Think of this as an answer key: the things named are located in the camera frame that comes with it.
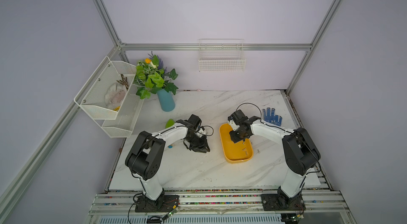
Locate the blue dotted work glove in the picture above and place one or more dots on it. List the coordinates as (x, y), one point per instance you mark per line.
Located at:
(270, 116)

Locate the white mesh wall shelf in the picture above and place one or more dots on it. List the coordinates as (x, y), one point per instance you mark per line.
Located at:
(91, 99)

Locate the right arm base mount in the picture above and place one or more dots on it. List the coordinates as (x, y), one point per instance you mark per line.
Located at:
(281, 202)

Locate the green artificial plant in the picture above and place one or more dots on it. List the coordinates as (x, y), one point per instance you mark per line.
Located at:
(151, 77)

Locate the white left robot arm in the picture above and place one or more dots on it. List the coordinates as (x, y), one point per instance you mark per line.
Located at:
(145, 156)

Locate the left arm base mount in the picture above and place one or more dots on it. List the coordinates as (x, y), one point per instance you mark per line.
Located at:
(157, 203)

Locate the yellow plastic storage box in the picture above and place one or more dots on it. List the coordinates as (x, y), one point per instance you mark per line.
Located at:
(234, 153)

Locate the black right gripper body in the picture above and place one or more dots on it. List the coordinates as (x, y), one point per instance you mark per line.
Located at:
(237, 134)

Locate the teal vase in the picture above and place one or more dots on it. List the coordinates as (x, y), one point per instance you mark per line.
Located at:
(166, 100)

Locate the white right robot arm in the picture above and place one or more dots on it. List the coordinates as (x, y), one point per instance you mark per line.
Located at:
(300, 152)

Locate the aluminium rail platform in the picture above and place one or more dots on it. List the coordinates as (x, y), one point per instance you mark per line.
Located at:
(317, 206)

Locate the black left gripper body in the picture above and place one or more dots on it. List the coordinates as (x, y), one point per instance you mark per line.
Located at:
(197, 142)

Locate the white wire wall basket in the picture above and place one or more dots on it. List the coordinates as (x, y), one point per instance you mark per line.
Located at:
(221, 55)

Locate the green yellow brush tool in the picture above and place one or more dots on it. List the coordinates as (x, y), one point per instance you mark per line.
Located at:
(169, 123)

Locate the brown twigs in shelf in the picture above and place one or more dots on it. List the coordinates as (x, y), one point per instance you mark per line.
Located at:
(123, 81)

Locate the white cloth in shelf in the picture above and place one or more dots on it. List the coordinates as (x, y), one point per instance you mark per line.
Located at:
(115, 96)

